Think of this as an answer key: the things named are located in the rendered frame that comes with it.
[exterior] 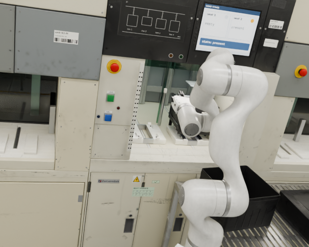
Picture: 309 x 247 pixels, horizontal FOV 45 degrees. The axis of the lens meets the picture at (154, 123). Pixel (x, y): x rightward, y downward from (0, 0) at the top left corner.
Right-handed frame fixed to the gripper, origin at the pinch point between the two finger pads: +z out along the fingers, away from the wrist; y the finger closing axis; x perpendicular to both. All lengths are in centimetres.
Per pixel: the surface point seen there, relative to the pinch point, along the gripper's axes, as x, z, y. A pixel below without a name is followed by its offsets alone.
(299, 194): -32, -23, 69
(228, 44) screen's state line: 27.0, 7.3, 17.1
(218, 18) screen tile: 37.7, 7.7, 8.8
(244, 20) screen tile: 39.1, 9.5, 21.8
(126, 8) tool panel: 34.7, 1.9, -33.9
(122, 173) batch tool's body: -46, -7, -19
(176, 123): -28.3, 22.8, 8.8
